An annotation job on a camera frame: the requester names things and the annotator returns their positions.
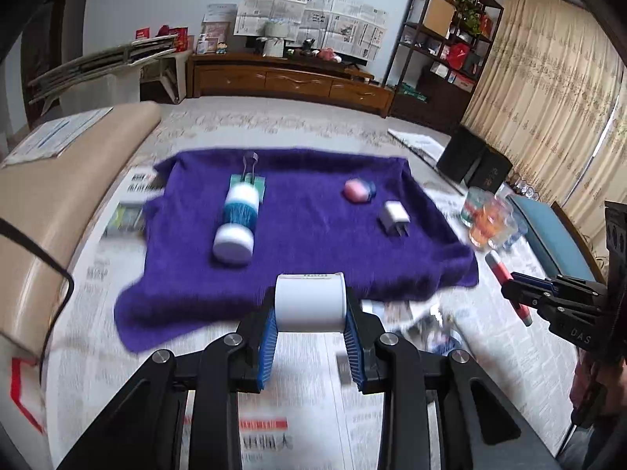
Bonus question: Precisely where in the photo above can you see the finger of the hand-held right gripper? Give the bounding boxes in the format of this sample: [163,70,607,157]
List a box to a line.
[501,281,553,313]
[509,271,558,289]

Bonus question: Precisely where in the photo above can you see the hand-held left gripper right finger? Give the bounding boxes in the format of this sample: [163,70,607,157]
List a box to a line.
[343,286,560,470]

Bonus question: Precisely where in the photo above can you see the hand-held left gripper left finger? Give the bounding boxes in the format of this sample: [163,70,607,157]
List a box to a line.
[56,288,280,470]

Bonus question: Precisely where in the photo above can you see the red pink pen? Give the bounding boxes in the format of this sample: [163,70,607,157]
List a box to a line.
[485,251,534,326]

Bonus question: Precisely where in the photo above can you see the white cylinder roll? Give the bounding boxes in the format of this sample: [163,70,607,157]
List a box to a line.
[274,271,348,334]

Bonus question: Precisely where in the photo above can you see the blue white bottle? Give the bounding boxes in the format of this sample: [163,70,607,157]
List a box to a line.
[212,182,260,266]

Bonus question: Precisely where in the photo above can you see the white charger plug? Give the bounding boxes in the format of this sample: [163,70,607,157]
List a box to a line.
[378,200,411,238]

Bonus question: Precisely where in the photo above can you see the pink blue eraser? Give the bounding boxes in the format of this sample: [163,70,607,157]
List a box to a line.
[343,179,377,204]

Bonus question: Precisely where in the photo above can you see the green binder clip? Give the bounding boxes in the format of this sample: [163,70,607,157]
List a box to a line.
[230,151,269,204]

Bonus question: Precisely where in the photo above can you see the person's right hand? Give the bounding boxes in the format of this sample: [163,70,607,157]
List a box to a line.
[569,352,601,407]

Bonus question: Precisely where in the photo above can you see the blue cushioned bench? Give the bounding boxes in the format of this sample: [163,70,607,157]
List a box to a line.
[507,193,608,285]

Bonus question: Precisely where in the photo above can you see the blue glass cup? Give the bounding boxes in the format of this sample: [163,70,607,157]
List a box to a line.
[512,215,530,248]

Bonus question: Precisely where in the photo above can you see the clear glass cup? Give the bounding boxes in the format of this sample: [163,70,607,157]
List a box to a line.
[497,213,520,250]

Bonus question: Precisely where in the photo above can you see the newspaper spread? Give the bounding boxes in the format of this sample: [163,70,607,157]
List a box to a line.
[46,157,603,470]

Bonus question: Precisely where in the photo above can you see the teal glass cup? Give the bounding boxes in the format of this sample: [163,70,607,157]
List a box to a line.
[460,187,491,228]

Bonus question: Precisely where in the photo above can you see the dark square tin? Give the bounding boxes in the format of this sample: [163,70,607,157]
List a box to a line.
[473,147,514,194]

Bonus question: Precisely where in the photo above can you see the purple towel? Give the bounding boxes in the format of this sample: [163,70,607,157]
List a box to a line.
[114,147,480,354]

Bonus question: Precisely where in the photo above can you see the black cylinder canister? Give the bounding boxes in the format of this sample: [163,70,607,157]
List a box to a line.
[436,125,488,184]

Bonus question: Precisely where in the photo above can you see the folded newspaper under canisters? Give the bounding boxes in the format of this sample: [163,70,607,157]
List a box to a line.
[387,128,466,192]

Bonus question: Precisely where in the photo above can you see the beige patterned curtain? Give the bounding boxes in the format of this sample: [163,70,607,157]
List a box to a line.
[460,0,627,275]

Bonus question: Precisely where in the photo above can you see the dark wooden shelf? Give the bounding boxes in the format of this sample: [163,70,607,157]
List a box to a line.
[382,0,505,133]

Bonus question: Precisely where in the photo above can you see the beige curved bench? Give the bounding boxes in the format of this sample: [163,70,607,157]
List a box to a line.
[0,103,162,353]

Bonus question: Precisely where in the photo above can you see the wooden cabinet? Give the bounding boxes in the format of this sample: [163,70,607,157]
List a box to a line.
[188,51,395,118]

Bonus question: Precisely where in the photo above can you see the white plastic stool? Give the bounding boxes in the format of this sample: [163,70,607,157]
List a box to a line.
[142,51,189,103]

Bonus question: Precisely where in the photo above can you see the translucent storage box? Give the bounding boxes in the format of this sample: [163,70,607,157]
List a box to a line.
[61,66,140,123]

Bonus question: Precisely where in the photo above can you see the dark tea tray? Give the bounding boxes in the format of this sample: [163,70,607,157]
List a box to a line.
[289,39,344,62]

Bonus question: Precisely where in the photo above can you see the white paper sheet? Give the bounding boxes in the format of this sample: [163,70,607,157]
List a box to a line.
[2,107,113,165]

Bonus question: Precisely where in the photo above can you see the white wrapped bundle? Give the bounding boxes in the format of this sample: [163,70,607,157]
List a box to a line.
[262,20,290,60]

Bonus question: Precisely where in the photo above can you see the pink picture card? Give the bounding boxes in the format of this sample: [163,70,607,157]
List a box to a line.
[203,4,236,54]

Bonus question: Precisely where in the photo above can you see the red gift boxes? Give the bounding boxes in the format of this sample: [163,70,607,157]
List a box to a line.
[134,24,189,52]

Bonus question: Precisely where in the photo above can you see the folded grey boards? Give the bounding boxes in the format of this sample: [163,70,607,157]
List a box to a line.
[27,34,177,103]

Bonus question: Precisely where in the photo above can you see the dark wooden door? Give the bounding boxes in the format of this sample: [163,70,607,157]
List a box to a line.
[22,0,67,103]

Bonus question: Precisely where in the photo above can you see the black cable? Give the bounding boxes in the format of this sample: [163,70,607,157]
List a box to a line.
[0,218,75,370]

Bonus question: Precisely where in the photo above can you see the wall newspapers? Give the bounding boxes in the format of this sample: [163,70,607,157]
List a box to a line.
[234,0,388,62]

